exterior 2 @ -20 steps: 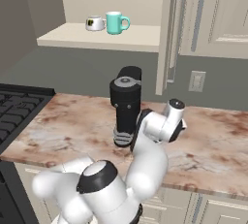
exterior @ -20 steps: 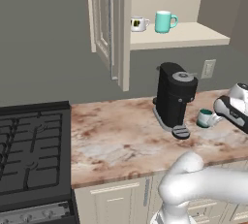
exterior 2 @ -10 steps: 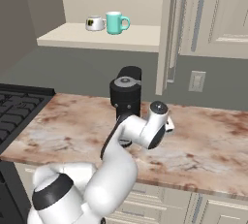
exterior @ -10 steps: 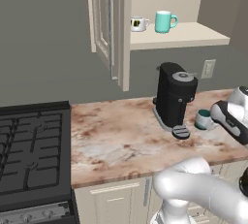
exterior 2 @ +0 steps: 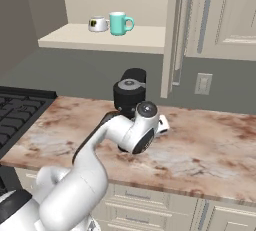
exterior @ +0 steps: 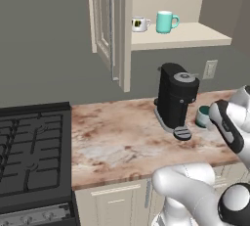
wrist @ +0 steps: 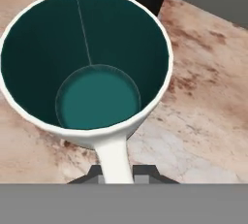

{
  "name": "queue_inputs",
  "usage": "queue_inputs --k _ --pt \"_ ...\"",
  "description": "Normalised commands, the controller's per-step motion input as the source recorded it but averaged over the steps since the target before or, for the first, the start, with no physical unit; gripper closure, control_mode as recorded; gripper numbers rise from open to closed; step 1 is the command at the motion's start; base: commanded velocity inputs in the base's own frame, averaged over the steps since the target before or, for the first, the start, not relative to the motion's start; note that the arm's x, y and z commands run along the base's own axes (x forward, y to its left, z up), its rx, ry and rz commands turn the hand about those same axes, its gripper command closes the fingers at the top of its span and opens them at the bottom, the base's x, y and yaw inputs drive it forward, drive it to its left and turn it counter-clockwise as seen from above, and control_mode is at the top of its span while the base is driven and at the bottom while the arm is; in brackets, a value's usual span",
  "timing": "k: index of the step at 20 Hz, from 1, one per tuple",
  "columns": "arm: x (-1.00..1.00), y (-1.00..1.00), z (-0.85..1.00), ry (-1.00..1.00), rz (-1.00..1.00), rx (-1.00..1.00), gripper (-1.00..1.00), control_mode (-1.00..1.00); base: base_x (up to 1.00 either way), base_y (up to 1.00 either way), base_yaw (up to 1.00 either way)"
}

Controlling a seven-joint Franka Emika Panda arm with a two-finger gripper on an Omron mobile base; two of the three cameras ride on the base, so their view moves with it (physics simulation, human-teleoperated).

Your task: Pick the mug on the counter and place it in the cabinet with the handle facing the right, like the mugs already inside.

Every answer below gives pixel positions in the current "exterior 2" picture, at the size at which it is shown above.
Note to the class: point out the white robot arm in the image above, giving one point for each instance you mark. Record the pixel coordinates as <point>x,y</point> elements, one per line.
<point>83,181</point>

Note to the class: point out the beige open cabinet door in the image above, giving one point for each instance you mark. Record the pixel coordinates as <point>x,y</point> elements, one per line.
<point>168,41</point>

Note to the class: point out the teal mug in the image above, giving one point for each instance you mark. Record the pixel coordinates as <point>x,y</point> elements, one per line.
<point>117,23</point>

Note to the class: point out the white mug with dark print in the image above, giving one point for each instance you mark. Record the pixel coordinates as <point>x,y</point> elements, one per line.
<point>98,25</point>

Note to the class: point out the beige base cabinet door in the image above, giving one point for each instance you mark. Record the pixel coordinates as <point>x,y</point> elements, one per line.
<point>233,218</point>

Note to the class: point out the black hob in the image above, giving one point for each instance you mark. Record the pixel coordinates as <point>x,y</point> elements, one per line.
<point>16,115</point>

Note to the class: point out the beige narrow drawer front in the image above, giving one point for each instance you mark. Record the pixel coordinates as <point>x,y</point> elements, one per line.
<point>28,176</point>

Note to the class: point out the black oven front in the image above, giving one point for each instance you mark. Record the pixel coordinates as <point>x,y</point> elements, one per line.
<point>8,178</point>

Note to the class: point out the beige open wall cabinet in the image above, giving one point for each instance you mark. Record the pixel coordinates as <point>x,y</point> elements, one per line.
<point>100,38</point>

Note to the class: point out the white wall socket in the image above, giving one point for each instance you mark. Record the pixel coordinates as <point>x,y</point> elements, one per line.
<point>203,83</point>

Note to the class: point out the beige closed wall cabinet door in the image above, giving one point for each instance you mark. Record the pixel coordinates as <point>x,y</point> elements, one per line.
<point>233,15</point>

